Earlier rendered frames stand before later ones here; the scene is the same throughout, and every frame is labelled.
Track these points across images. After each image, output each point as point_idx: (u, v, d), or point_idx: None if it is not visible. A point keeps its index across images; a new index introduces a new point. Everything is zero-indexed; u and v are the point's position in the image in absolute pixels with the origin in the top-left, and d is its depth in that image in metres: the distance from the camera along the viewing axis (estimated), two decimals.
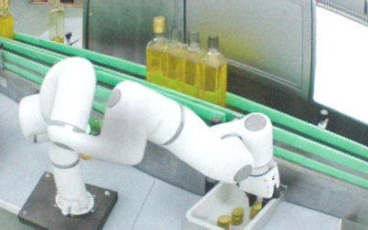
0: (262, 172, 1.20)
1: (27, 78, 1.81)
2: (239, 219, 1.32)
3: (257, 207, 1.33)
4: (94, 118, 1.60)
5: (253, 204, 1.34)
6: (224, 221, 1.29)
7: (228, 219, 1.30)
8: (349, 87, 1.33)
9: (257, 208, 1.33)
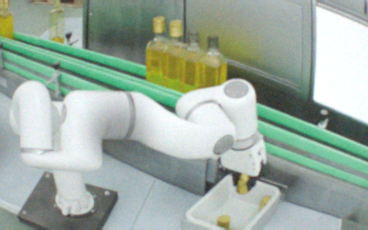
0: (247, 145, 1.13)
1: (27, 78, 1.81)
2: (247, 186, 1.26)
3: (179, 22, 1.46)
4: None
5: (173, 23, 1.45)
6: (224, 221, 1.29)
7: (228, 219, 1.30)
8: (349, 87, 1.33)
9: (180, 22, 1.46)
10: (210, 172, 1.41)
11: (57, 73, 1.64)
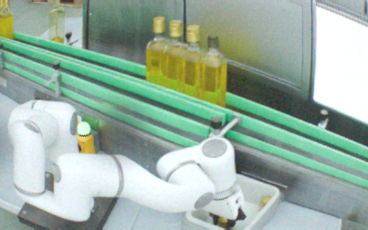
0: (224, 196, 1.17)
1: (27, 78, 1.81)
2: (199, 31, 1.45)
3: (179, 22, 1.46)
4: (94, 118, 1.60)
5: (173, 23, 1.45)
6: (224, 221, 1.29)
7: None
8: (349, 87, 1.33)
9: (180, 22, 1.46)
10: None
11: (57, 73, 1.64)
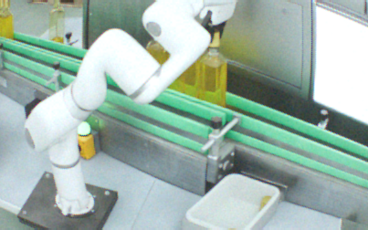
0: None
1: (27, 78, 1.81)
2: None
3: None
4: (94, 118, 1.60)
5: None
6: (216, 31, 1.41)
7: (214, 29, 1.42)
8: (349, 87, 1.33)
9: None
10: (210, 172, 1.41)
11: (57, 73, 1.64)
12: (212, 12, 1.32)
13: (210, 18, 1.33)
